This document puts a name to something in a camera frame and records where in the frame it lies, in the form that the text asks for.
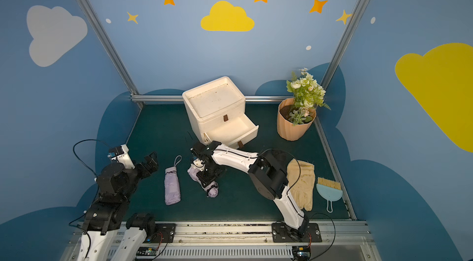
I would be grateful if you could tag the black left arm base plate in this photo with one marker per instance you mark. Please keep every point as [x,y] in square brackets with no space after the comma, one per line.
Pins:
[164,233]

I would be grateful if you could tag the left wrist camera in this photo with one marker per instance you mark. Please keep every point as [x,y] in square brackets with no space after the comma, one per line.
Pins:
[120,155]

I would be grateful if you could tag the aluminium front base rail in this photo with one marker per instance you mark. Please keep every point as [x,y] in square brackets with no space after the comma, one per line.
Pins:
[342,240]

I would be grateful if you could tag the terracotta flower pot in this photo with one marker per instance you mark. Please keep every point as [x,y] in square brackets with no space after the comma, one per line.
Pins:
[292,121]

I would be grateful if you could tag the light blue hand brush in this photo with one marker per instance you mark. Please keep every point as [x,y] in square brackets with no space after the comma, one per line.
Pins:
[330,190]

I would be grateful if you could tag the beige work glove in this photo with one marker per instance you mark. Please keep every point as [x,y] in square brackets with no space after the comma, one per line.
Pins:
[301,175]

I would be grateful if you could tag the white green artificial flowers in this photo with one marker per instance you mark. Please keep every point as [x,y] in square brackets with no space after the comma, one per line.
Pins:
[306,91]

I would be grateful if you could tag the aluminium left corner post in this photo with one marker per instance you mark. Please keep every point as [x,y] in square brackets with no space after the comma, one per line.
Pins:
[107,44]

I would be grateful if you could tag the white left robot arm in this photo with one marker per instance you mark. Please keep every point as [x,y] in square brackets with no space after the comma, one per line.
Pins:
[103,219]

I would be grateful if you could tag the aluminium corner post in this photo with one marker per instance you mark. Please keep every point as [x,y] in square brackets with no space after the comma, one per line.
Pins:
[343,44]
[107,44]

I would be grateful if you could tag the white drawer cabinet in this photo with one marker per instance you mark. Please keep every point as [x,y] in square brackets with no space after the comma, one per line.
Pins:
[221,92]

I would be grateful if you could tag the lilac umbrella with strap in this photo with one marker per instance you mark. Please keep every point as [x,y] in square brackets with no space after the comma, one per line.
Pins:
[171,182]

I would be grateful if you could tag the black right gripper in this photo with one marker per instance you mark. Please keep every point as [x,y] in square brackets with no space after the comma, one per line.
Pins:
[206,176]

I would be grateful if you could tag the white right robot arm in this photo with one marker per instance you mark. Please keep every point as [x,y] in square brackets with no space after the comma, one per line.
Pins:
[266,173]

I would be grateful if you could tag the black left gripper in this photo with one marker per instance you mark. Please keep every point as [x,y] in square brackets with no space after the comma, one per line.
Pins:
[148,163]

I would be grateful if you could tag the aluminium right corner post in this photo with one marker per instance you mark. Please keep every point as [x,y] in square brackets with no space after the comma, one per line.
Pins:
[343,44]

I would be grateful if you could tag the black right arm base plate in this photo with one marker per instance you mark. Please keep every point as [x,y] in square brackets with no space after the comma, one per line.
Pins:
[281,233]

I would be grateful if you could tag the aluminium back frame rail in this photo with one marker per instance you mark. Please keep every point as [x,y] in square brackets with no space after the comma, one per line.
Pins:
[164,98]

